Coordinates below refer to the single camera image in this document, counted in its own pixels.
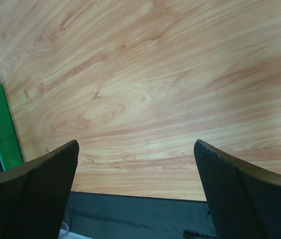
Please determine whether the black base mat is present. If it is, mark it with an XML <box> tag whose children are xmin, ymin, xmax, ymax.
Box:
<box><xmin>65</xmin><ymin>192</ymin><xmax>216</xmax><ymax>239</ymax></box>

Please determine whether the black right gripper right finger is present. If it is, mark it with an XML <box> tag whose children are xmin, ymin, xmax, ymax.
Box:
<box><xmin>193</xmin><ymin>139</ymin><xmax>281</xmax><ymax>239</ymax></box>

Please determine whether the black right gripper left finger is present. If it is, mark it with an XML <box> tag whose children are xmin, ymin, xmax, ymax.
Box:
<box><xmin>0</xmin><ymin>140</ymin><xmax>79</xmax><ymax>239</ymax></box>

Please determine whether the green plastic bin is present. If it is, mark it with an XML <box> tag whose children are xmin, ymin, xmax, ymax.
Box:
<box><xmin>0</xmin><ymin>84</ymin><xmax>23</xmax><ymax>171</ymax></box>

